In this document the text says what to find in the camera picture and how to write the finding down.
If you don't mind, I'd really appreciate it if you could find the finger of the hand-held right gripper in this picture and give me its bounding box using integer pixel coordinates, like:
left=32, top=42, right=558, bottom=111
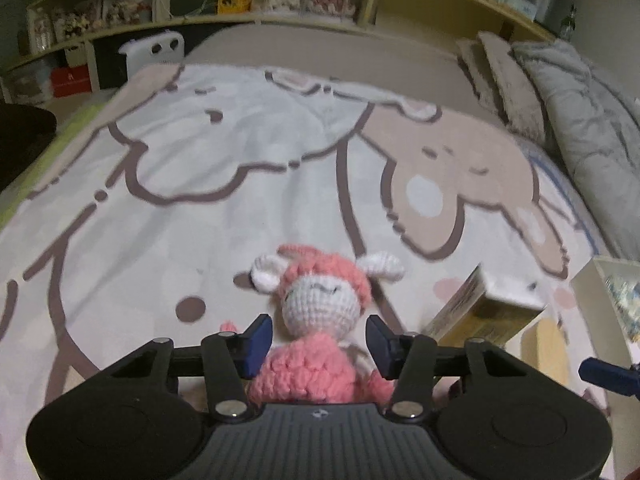
left=578, top=357, right=640, bottom=402

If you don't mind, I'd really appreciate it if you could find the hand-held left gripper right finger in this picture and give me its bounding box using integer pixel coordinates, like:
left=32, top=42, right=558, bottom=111
left=366, top=314, right=531, bottom=419

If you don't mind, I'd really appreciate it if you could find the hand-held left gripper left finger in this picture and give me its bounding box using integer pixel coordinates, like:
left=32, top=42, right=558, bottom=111
left=107, top=313, right=275, bottom=421

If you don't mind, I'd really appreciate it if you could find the pink crochet doll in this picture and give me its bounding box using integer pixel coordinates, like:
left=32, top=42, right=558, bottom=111
left=220, top=244, right=406, bottom=406

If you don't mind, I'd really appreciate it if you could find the floral fabric pouch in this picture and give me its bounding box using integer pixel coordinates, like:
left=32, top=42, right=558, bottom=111
left=601, top=272, right=640, bottom=342

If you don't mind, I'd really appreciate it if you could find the white cardboard box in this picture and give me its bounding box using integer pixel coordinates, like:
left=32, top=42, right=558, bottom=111
left=570, top=256, right=640, bottom=363

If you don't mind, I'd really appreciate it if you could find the gold paper box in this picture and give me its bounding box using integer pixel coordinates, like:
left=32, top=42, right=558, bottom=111
left=422, top=262, right=547, bottom=352

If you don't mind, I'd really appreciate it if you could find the wooden block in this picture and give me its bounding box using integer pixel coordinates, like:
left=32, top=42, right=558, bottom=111
left=520, top=317, right=572, bottom=397

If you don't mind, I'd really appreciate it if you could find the cartoon printed blanket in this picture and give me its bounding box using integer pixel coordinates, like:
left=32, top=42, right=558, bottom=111
left=0, top=62, right=640, bottom=480

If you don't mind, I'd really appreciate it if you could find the grey comforter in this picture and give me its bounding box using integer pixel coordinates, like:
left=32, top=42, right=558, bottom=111
left=512, top=40, right=640, bottom=262

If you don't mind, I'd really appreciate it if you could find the green cloth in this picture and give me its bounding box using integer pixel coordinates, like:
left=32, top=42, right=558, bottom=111
left=0, top=91, right=118, bottom=233

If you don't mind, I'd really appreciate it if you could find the taupe fuzzy pillow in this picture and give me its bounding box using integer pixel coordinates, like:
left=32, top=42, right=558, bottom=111
left=477, top=31, right=547, bottom=147
left=456, top=39, right=506, bottom=121

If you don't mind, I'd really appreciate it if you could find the taupe bed sheet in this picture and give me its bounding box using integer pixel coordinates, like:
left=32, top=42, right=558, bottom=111
left=185, top=24, right=506, bottom=131

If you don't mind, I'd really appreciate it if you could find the dark brown cushion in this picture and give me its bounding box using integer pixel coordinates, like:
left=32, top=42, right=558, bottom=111
left=0, top=102, right=57, bottom=192

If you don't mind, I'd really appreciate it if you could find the white space heater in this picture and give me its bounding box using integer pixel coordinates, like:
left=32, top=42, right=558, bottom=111
left=118, top=31, right=187, bottom=74

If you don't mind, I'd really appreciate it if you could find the red box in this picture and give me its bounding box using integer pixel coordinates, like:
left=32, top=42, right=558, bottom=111
left=51, top=66, right=94, bottom=98

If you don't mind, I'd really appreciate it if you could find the dark green box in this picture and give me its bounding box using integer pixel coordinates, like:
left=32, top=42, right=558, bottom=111
left=170, top=0, right=218, bottom=20

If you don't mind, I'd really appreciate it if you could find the clear plastic bin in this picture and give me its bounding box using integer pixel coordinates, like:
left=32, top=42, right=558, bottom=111
left=5, top=70, right=53, bottom=103

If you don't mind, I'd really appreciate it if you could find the wooden headboard shelf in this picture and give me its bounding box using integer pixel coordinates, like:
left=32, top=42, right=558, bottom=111
left=0, top=0, right=558, bottom=106

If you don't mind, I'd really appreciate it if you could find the boxed figure display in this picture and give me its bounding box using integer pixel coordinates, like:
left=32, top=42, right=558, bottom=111
left=52, top=0, right=104, bottom=40
left=102, top=0, right=153, bottom=25

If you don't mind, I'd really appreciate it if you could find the tissue box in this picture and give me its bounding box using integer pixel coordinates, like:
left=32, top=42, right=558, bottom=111
left=500, top=0, right=540, bottom=20

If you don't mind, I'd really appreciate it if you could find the clear plastic bottle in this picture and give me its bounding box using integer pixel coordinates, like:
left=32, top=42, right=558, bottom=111
left=29, top=10, right=55, bottom=53

